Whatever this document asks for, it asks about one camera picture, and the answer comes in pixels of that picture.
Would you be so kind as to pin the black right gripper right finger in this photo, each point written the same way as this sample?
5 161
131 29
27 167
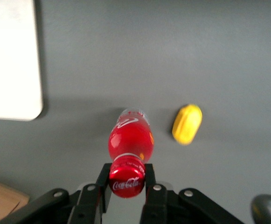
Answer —
155 205

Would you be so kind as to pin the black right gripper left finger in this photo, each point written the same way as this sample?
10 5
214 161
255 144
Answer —
91 203

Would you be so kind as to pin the red coke bottle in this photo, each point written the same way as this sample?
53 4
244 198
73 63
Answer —
130 140

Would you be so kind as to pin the beige plastic tray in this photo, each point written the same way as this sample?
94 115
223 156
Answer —
9 58

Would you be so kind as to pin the yellow toy lemon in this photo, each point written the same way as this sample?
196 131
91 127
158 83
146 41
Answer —
187 124

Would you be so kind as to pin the wooden drawer cabinet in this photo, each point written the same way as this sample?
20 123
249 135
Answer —
2 200

